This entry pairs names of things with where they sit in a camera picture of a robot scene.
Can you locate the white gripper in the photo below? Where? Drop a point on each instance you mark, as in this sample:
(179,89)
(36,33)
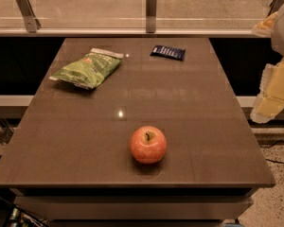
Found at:
(269,102)

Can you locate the red apple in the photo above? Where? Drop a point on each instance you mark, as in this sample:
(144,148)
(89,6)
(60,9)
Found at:
(148,145)

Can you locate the green jalapeno chip bag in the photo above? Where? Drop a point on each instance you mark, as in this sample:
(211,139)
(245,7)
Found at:
(91,70)

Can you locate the dark blue snack wrapper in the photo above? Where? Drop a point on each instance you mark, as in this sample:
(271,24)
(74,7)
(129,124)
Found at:
(168,52)

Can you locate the glass railing panel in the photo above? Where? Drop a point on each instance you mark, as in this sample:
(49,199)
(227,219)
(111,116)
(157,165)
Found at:
(191,14)

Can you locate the middle metal railing bracket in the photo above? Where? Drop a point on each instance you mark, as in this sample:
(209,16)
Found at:
(151,6)

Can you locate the left metal railing bracket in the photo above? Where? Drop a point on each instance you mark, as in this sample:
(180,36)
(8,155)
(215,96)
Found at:
(31,21)

